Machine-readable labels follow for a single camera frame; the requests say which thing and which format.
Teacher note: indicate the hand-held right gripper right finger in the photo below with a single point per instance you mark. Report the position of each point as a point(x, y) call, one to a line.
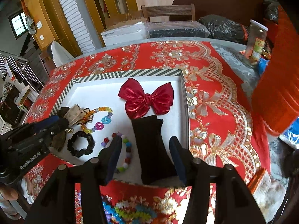
point(178, 163)

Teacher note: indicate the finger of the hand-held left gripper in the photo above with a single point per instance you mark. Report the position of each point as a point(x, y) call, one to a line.
point(48, 122)
point(60, 127)

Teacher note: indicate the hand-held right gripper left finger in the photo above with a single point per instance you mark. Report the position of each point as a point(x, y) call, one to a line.
point(114, 158)

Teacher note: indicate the leopard print bow with bells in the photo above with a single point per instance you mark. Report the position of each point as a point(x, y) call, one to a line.
point(72, 113)

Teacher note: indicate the black scrunchie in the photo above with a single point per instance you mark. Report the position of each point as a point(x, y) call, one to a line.
point(71, 144)

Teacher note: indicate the striped shallow box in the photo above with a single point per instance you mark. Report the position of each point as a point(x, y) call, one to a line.
point(98, 98)

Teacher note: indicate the red shiny bow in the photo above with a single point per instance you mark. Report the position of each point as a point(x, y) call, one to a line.
point(140, 98)

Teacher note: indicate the person's left hand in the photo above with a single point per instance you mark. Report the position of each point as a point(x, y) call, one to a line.
point(9, 193)

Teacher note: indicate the red floral tablecloth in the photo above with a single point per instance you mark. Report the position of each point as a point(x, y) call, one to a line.
point(222, 121)

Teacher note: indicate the metal stair railing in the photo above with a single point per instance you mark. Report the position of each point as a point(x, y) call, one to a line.
point(23, 60)

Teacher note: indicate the white plastic chair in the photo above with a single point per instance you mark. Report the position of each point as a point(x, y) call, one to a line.
point(60, 53)

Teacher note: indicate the white work glove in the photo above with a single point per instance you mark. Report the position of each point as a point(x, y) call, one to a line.
point(268, 191)

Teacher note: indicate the grey hanging cloth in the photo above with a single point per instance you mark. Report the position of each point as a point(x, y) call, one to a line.
point(30, 24)

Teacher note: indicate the window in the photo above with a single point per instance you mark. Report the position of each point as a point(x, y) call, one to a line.
point(18, 24)

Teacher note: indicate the white slatted panel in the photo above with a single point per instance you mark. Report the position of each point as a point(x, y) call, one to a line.
point(72, 16)

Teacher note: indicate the white box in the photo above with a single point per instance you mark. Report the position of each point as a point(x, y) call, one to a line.
point(123, 35)

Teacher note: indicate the blue plastic packet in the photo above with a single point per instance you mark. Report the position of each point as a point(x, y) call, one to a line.
point(292, 135)

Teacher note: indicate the orange thermos jug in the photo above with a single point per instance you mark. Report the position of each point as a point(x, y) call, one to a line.
point(278, 93)

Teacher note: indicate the brown cardboard box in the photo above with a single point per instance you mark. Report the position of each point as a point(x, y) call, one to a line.
point(123, 19)

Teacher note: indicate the wooden door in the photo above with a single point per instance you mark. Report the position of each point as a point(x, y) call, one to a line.
point(100, 4)

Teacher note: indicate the black plastic-wrapped box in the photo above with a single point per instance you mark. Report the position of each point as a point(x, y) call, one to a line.
point(177, 31)

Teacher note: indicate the black plastic bag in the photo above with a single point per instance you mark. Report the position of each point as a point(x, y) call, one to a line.
point(271, 9)
point(222, 29)

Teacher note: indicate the clear plastic jar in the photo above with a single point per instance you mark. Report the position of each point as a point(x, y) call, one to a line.
point(257, 42)

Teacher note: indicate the wooden chair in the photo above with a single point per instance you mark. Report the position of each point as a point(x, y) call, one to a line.
point(168, 10)

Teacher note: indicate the dark round tabletop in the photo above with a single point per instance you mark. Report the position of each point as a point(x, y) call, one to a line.
point(215, 0)

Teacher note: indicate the wall switch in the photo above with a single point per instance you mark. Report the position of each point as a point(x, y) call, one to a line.
point(39, 25)

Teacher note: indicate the wooden door frame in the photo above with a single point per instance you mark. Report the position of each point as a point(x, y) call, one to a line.
point(46, 4)

